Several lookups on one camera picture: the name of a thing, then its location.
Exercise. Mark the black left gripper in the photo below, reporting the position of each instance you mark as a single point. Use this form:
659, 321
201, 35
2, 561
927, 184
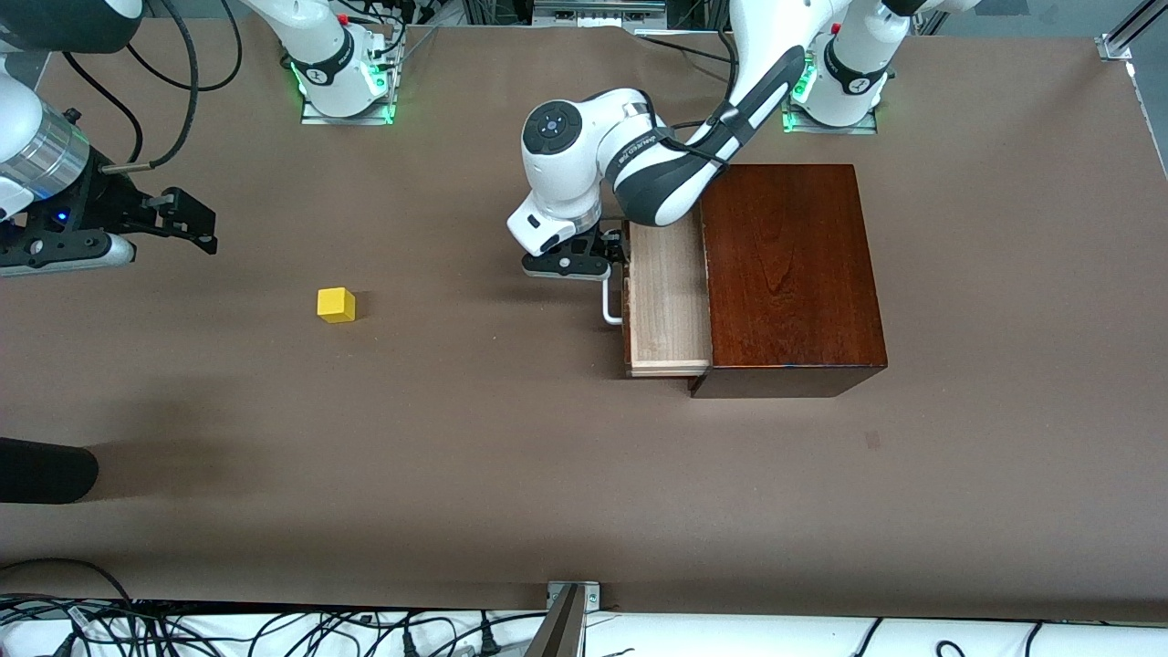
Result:
604, 242

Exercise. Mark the metal rack device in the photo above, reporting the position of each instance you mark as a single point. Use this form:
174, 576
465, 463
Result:
598, 11

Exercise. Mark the aluminium frame profile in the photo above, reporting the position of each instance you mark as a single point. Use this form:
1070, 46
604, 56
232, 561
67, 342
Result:
1124, 32

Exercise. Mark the grey metal pole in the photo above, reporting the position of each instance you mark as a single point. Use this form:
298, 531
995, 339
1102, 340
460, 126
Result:
558, 630

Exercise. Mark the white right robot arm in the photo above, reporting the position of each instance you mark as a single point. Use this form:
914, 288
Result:
319, 46

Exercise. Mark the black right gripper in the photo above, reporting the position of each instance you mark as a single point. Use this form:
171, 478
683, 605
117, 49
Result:
91, 203

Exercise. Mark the small metal bracket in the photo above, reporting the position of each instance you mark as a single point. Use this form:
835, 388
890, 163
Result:
591, 593

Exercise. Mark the yellow cube block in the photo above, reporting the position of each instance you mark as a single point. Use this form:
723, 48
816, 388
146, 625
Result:
335, 304

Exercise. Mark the dark brown wooden cabinet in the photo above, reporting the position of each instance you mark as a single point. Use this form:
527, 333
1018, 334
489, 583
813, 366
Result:
789, 274

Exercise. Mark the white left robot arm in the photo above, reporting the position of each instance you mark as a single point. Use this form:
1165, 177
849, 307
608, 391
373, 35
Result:
566, 173

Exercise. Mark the black cylinder object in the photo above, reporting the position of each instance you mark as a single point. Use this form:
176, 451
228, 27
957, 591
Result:
46, 471

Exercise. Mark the light wood drawer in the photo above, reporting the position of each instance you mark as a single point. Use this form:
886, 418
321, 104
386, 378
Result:
666, 310

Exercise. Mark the brown table cover sheet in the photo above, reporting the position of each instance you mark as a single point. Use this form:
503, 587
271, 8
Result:
456, 456

